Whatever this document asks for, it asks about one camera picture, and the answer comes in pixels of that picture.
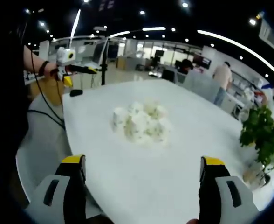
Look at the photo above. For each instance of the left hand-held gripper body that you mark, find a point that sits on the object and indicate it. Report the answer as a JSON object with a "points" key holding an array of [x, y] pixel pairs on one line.
{"points": [[64, 57]]}

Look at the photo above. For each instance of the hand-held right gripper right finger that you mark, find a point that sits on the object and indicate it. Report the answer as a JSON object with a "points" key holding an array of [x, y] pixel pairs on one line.
{"points": [[223, 198]]}

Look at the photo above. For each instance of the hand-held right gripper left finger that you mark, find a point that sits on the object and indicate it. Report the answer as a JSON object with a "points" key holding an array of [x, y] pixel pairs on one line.
{"points": [[57, 198]]}

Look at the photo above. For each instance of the pile of white paper cups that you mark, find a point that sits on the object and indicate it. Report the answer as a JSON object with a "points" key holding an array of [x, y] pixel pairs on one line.
{"points": [[141, 123]]}

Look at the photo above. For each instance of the person's left hand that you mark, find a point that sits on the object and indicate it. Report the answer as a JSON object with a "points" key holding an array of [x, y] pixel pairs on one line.
{"points": [[54, 73]]}

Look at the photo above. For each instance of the person's right hand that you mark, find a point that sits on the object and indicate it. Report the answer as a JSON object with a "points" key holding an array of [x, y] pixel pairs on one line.
{"points": [[193, 221]]}

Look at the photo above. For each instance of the small black device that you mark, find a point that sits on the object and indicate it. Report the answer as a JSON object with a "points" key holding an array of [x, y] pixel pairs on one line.
{"points": [[76, 93]]}

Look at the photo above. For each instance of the black tripod stand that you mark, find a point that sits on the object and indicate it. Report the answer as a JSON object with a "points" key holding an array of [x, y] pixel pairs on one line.
{"points": [[103, 63]]}

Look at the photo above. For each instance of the black wristband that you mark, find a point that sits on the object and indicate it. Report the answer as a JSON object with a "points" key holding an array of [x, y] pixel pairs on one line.
{"points": [[43, 68]]}

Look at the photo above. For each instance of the brown cardboard box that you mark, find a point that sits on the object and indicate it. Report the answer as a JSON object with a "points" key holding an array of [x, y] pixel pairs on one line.
{"points": [[121, 62]]}

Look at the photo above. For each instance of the person's dark clothing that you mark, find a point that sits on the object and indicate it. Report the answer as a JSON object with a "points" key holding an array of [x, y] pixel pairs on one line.
{"points": [[4, 105]]}

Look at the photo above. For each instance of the green potted plant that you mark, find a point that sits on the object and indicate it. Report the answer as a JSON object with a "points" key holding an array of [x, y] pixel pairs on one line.
{"points": [[260, 135]]}

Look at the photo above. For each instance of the white table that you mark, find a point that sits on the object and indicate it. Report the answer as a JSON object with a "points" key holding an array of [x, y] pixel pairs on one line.
{"points": [[132, 177]]}

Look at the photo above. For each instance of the black monitor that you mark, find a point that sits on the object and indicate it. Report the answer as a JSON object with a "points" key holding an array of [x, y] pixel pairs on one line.
{"points": [[167, 75]]}

